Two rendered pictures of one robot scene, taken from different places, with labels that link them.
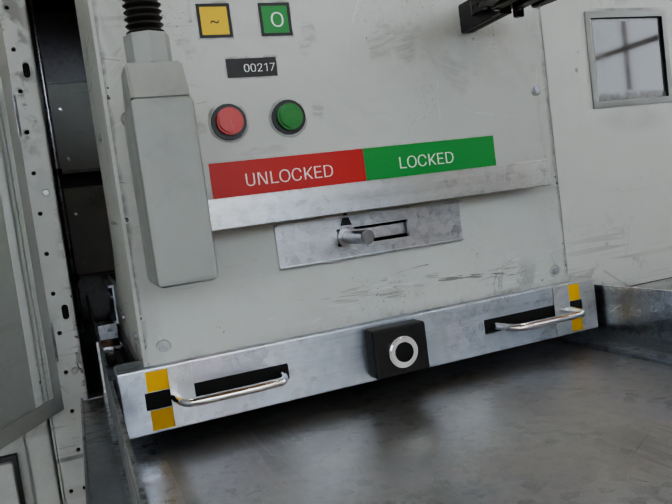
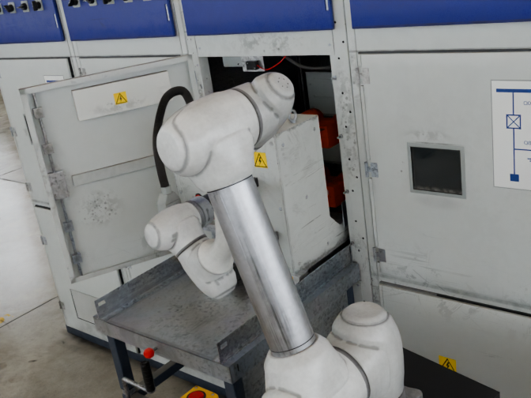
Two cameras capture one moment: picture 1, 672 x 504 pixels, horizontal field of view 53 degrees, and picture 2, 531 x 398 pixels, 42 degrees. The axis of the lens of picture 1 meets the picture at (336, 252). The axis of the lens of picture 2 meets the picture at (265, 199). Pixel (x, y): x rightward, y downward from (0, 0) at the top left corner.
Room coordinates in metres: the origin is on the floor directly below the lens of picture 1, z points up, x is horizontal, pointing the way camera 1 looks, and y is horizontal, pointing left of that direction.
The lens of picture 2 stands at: (-0.16, -2.02, 1.93)
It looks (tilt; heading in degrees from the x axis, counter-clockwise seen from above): 20 degrees down; 63
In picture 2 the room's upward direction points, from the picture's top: 9 degrees counter-clockwise
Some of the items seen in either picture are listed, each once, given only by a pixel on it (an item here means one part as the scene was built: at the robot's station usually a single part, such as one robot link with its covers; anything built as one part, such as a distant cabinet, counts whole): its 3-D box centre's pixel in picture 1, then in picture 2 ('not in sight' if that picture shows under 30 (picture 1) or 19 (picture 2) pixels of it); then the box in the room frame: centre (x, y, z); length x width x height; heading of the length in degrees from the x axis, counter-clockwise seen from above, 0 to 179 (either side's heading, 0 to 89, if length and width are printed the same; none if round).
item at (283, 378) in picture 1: (232, 387); not in sight; (0.61, 0.11, 0.90); 0.11 x 0.05 x 0.01; 111
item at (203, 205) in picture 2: not in sight; (197, 212); (0.50, -0.27, 1.23); 0.09 x 0.06 x 0.09; 111
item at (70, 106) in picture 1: (193, 118); (363, 95); (1.51, 0.28, 1.28); 0.58 x 0.02 x 0.19; 111
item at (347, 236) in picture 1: (354, 228); not in sight; (0.66, -0.02, 1.02); 0.06 x 0.02 x 0.04; 21
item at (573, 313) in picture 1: (539, 318); not in sight; (0.73, -0.21, 0.90); 0.11 x 0.05 x 0.01; 111
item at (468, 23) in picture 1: (480, 9); not in sight; (0.71, -0.18, 1.23); 0.07 x 0.01 x 0.03; 21
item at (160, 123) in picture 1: (166, 175); (172, 215); (0.55, 0.13, 1.09); 0.08 x 0.05 x 0.17; 21
